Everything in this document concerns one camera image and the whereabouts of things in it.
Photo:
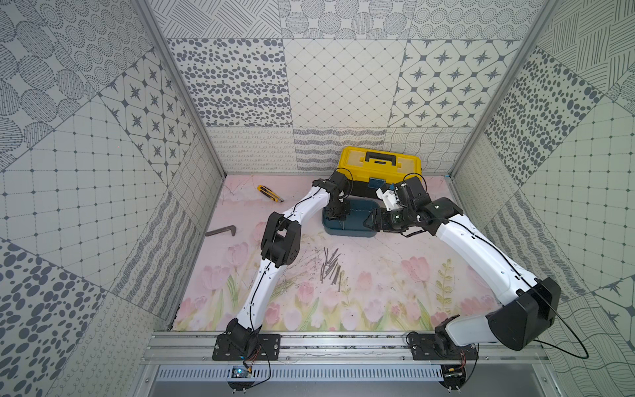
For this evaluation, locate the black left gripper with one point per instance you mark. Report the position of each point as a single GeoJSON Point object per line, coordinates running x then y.
{"type": "Point", "coordinates": [335, 211]}

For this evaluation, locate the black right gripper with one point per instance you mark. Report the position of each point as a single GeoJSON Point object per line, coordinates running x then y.
{"type": "Point", "coordinates": [380, 222]}

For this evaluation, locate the teal plastic storage box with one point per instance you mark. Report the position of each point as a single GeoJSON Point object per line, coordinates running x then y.
{"type": "Point", "coordinates": [352, 225]}

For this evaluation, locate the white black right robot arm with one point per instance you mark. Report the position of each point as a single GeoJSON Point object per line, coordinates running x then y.
{"type": "Point", "coordinates": [528, 305]}

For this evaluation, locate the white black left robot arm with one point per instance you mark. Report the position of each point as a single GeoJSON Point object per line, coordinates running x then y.
{"type": "Point", "coordinates": [280, 246]}

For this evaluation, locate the yellow black toolbox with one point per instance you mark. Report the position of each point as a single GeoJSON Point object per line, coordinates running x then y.
{"type": "Point", "coordinates": [369, 169]}

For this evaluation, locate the steel nail pile left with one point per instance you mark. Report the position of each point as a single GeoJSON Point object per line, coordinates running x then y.
{"type": "Point", "coordinates": [325, 266]}

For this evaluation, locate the steel nail pile middle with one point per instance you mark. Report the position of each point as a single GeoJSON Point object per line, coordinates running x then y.
{"type": "Point", "coordinates": [333, 260]}

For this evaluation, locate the yellow black utility knife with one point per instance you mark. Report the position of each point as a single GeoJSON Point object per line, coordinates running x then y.
{"type": "Point", "coordinates": [270, 194]}

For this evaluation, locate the steel nail pile right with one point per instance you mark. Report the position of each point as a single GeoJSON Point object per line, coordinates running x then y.
{"type": "Point", "coordinates": [336, 270]}

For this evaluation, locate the dark metal hex key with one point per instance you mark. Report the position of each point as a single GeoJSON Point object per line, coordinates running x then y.
{"type": "Point", "coordinates": [228, 229]}

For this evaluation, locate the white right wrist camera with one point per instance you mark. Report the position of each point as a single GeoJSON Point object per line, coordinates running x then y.
{"type": "Point", "coordinates": [388, 195]}

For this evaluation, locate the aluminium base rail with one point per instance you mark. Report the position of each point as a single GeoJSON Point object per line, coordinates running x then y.
{"type": "Point", "coordinates": [295, 348]}

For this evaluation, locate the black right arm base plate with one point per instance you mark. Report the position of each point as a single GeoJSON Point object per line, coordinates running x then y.
{"type": "Point", "coordinates": [431, 347]}

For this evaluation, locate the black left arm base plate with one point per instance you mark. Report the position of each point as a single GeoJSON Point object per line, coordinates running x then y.
{"type": "Point", "coordinates": [261, 347]}

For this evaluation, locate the white perforated cable duct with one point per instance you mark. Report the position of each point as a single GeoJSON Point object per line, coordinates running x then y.
{"type": "Point", "coordinates": [288, 373]}

